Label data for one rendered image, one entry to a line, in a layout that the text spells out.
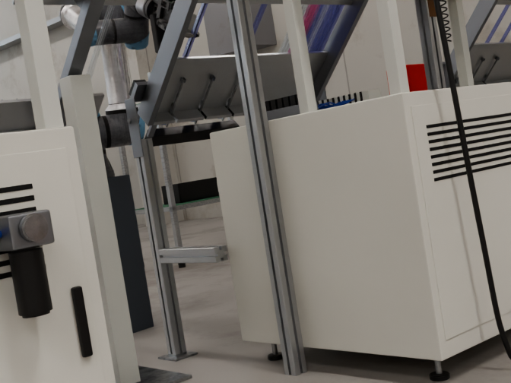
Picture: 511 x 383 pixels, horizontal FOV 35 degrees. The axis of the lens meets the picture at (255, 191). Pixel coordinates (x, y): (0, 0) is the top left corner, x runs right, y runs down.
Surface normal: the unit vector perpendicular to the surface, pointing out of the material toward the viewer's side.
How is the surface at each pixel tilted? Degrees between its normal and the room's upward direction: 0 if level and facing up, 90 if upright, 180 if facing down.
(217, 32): 90
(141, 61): 90
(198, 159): 90
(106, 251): 90
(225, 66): 135
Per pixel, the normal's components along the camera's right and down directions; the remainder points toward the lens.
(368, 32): -0.68, 0.14
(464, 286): 0.65, -0.07
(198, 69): 0.57, 0.65
